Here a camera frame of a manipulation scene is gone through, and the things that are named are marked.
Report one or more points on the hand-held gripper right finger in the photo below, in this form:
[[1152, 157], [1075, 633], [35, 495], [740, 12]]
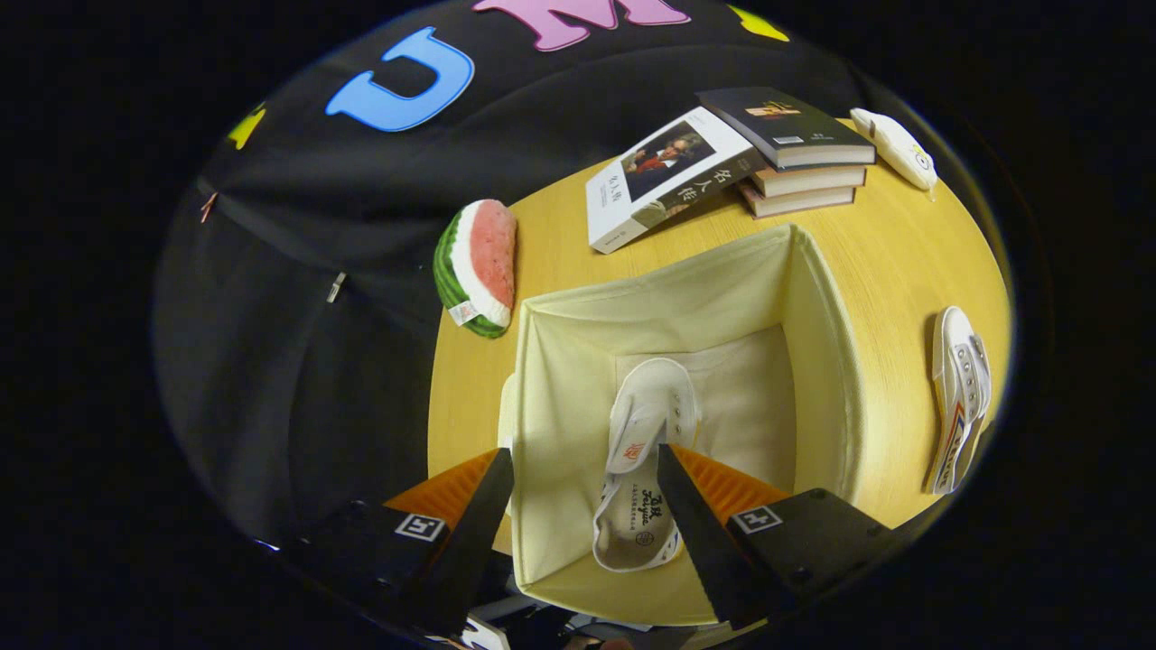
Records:
[[700, 542]]

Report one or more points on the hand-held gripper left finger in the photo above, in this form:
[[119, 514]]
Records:
[[470, 542]]

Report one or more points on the white canvas shoe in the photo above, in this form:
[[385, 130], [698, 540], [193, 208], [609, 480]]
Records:
[[641, 424], [957, 397]]

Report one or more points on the cream fabric storage box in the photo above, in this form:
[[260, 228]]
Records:
[[569, 379]]

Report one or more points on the watermelon slice plush toy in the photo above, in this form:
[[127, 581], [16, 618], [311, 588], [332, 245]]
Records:
[[483, 262]]

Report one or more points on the silver clip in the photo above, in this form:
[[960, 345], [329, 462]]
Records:
[[336, 287]]

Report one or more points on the brown edged book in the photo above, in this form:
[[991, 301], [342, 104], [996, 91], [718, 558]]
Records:
[[804, 200], [813, 179]]

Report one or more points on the white portrait cover book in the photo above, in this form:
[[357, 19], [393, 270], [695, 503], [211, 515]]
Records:
[[668, 176]]

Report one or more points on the black cover book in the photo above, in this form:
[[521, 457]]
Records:
[[786, 126]]

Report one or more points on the copper clip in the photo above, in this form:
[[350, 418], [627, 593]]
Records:
[[208, 206]]

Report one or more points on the white plush toy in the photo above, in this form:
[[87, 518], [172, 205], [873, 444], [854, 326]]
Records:
[[894, 144]]

